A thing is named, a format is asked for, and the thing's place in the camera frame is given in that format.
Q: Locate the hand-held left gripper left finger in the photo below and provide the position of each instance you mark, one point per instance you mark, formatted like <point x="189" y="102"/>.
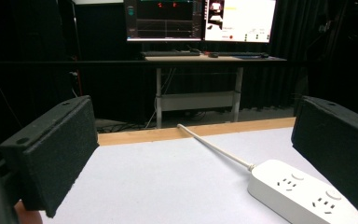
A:
<point x="52" y="155"/>

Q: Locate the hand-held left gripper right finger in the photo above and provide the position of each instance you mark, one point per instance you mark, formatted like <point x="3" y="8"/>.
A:
<point x="338" y="149"/>

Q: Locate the white power strip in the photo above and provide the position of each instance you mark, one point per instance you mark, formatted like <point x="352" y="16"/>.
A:
<point x="295" y="194"/>

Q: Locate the black curtain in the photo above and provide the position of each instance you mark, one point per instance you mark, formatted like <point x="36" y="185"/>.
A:
<point x="317" y="53"/>

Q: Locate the white-legged desk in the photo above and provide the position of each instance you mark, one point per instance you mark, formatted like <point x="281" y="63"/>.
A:
<point x="199" y="93"/>

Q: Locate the black keyboard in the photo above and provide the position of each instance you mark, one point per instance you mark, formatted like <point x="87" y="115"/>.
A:
<point x="170" y="53"/>

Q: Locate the black computer mouse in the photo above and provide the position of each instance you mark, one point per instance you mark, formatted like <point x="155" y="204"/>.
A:
<point x="213" y="55"/>

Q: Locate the white-screen computer monitor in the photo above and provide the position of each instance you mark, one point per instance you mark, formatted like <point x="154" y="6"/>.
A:
<point x="240" y="20"/>

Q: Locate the dark-screen computer monitor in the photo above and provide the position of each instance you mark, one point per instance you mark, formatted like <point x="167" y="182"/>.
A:
<point x="164" y="19"/>

